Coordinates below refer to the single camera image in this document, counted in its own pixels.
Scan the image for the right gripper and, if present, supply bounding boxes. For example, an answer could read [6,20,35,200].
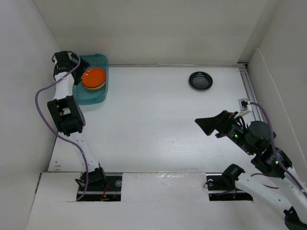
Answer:
[194,109,254,154]

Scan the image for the orange plate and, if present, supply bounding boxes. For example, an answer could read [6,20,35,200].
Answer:
[82,68,106,89]

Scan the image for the cream plate dark spot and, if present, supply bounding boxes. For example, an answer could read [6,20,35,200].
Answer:
[83,82,106,91]

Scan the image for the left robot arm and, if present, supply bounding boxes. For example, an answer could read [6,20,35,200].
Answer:
[47,51,108,191]

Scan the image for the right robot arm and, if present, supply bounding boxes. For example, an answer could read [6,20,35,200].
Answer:
[195,110,307,230]

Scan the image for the teal plastic bin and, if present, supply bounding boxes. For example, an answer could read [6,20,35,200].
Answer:
[72,54,109,105]

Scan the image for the black plate grey centre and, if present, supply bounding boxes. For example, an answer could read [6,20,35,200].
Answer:
[189,71,213,92]

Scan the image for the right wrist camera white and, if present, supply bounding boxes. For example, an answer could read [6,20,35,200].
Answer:
[235,98,252,117]

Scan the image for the aluminium rail right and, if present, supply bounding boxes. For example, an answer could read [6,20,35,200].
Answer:
[237,62,263,121]

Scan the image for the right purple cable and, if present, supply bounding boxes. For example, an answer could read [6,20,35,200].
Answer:
[249,102,307,192]

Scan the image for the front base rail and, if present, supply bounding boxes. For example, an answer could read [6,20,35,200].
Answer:
[76,172,253,202]

